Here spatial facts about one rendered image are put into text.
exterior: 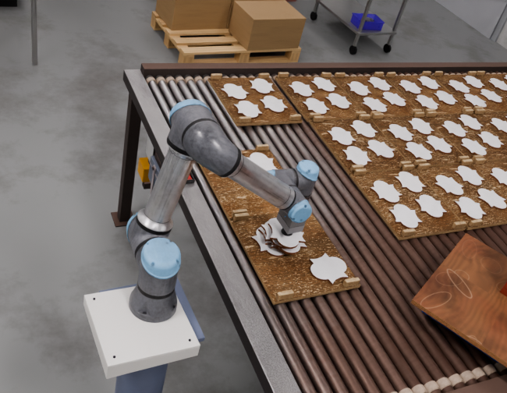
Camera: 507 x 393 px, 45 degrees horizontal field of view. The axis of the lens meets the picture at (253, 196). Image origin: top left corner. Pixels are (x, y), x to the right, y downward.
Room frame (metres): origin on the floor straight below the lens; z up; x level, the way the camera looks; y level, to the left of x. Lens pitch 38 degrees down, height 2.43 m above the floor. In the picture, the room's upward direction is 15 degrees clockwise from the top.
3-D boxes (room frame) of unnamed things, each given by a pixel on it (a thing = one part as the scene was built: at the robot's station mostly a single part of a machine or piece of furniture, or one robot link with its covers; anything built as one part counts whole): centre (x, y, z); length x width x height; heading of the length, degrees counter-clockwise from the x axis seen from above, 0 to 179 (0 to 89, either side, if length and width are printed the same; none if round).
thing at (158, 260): (1.26, 0.22, 1.08); 0.13 x 0.12 x 0.14; 32
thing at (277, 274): (1.64, -0.19, 0.93); 0.41 x 0.35 x 0.02; 33
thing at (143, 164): (2.23, 0.51, 0.74); 0.09 x 0.08 x 0.24; 32
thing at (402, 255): (2.15, -0.41, 0.90); 1.95 x 0.05 x 0.05; 32
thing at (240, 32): (5.13, 0.63, 0.21); 1.18 x 0.81 x 0.43; 129
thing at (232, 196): (1.99, 0.03, 0.93); 0.41 x 0.35 x 0.02; 33
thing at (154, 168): (2.08, 0.41, 0.77); 0.14 x 0.11 x 0.18; 32
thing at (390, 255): (2.13, -0.37, 0.90); 1.95 x 0.05 x 0.05; 32
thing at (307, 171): (1.65, -0.15, 1.26); 0.09 x 0.08 x 0.11; 122
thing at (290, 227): (1.66, -0.16, 1.10); 0.10 x 0.09 x 0.16; 127
